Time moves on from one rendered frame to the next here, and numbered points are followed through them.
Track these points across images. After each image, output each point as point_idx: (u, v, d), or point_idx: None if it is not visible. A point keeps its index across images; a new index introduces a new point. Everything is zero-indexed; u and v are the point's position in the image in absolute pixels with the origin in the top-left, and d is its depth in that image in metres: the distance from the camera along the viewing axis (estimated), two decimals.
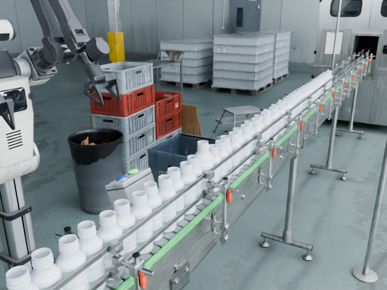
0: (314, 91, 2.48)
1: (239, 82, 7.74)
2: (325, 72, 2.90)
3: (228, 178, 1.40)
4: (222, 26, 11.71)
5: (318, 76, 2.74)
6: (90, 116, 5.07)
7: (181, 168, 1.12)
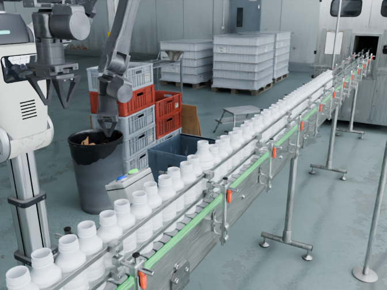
0: (314, 91, 2.48)
1: (239, 82, 7.74)
2: (325, 72, 2.90)
3: (228, 178, 1.40)
4: (222, 26, 11.71)
5: (318, 76, 2.74)
6: (90, 116, 5.07)
7: (181, 168, 1.12)
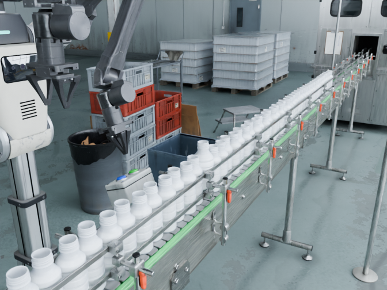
0: (314, 91, 2.48)
1: (239, 82, 7.74)
2: (325, 72, 2.90)
3: (228, 178, 1.40)
4: (222, 26, 11.71)
5: (318, 76, 2.74)
6: (90, 116, 5.07)
7: (181, 168, 1.12)
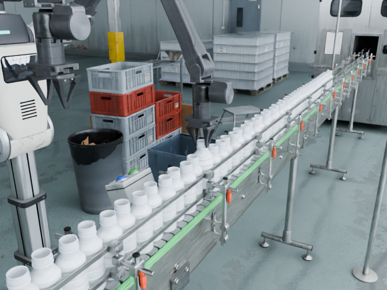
0: (314, 91, 2.48)
1: (239, 82, 7.74)
2: (325, 72, 2.90)
3: (228, 178, 1.40)
4: (222, 26, 11.71)
5: (318, 76, 2.74)
6: (90, 116, 5.07)
7: (181, 168, 1.12)
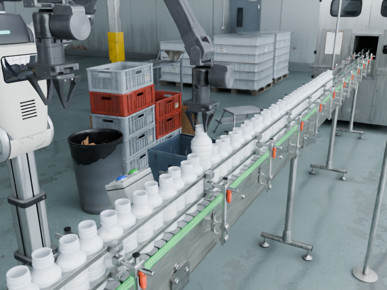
0: (314, 91, 2.48)
1: (239, 82, 7.74)
2: (325, 72, 2.90)
3: (228, 178, 1.40)
4: (222, 26, 11.71)
5: (318, 76, 2.74)
6: (90, 116, 5.07)
7: (181, 168, 1.13)
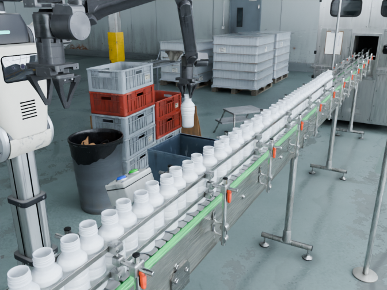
0: (314, 91, 2.48)
1: (239, 82, 7.74)
2: (325, 72, 2.90)
3: (227, 178, 1.40)
4: (222, 26, 11.71)
5: (318, 76, 2.74)
6: (90, 116, 5.07)
7: (182, 166, 1.14)
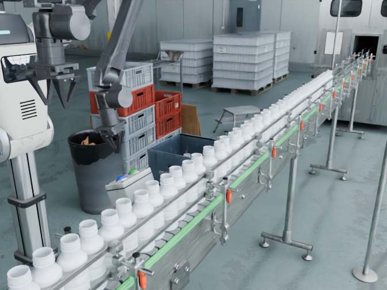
0: (314, 91, 2.48)
1: (239, 82, 7.74)
2: (325, 72, 2.90)
3: (227, 178, 1.40)
4: (222, 26, 11.71)
5: (318, 76, 2.74)
6: (90, 116, 5.07)
7: (182, 166, 1.14)
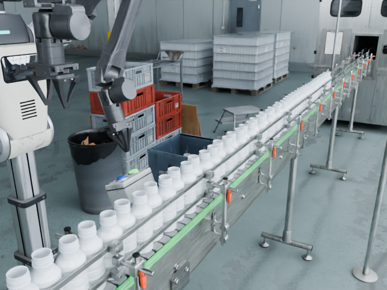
0: (311, 92, 2.43)
1: (239, 82, 7.74)
2: (323, 73, 2.85)
3: None
4: (222, 26, 11.71)
5: (317, 77, 2.69)
6: (90, 116, 5.07)
7: (181, 168, 1.13)
